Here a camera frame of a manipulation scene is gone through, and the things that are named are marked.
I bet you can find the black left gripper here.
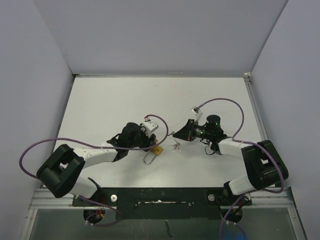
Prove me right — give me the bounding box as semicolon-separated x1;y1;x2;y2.
127;124;155;151

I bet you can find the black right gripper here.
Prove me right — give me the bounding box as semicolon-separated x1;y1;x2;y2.
173;119;213;142

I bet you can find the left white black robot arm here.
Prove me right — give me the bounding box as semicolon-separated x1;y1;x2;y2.
36;120;159;206

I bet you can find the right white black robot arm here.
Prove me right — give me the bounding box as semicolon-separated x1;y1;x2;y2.
173;114;289;205

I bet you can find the silver key bunch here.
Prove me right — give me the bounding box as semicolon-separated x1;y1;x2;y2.
173;140;181;152

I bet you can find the large brass padlock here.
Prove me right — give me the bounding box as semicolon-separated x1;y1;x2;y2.
143;145;164;165

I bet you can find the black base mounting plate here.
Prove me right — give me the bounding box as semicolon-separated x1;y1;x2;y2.
72;187;252;224

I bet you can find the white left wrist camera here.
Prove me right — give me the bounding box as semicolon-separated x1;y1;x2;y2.
140;117;159;138

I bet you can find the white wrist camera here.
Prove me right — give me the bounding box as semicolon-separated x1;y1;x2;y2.
191;106;203;125
140;117;159;138

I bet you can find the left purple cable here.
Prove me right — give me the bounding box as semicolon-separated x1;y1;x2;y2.
19;114;171;227

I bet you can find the purple cable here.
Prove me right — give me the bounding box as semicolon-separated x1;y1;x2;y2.
19;114;171;227
197;98;286;240

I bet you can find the black loop wire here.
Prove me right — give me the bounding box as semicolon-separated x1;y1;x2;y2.
204;141;221;156

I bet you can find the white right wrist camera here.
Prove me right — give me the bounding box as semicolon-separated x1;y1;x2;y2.
191;106;203;125

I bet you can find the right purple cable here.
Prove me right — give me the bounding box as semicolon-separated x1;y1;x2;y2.
197;98;286;240

